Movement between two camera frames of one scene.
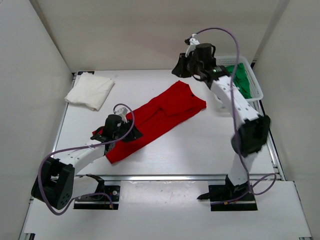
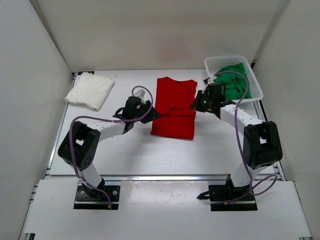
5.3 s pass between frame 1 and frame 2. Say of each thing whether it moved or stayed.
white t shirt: stayed
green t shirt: stayed
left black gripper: moved
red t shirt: moved
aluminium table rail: stayed
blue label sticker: stayed
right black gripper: moved
